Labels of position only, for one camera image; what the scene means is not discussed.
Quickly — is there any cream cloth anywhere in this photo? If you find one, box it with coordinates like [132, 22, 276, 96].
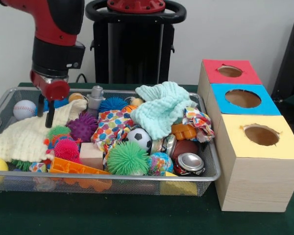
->
[0, 99, 88, 162]

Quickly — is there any wooden box with three holes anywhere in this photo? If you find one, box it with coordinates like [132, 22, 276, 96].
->
[197, 59, 294, 212]

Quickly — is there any mint green cloth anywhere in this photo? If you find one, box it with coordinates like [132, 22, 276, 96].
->
[129, 81, 198, 141]

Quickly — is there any black panel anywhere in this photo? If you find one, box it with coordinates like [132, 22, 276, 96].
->
[271, 16, 294, 98]

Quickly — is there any crushed can with silver end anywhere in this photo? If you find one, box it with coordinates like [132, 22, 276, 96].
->
[173, 152, 206, 177]

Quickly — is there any shallow mesh bin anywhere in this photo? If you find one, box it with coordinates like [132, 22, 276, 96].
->
[0, 87, 221, 196]

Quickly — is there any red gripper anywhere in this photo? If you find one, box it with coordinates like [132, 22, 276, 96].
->
[30, 70, 71, 128]

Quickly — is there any black cable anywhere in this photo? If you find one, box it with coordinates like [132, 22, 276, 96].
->
[75, 72, 89, 84]

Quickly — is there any small soccer ball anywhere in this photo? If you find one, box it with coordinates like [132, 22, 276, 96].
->
[126, 127, 153, 152]

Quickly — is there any white baseball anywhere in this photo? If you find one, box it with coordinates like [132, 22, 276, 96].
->
[13, 99, 37, 121]

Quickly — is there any green fuzzy ball with eyes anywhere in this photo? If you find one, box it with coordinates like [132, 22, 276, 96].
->
[106, 141, 150, 176]

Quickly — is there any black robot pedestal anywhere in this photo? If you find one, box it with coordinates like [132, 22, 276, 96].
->
[85, 0, 187, 85]

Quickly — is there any purple spiky ball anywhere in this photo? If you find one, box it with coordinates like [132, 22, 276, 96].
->
[66, 112, 98, 143]

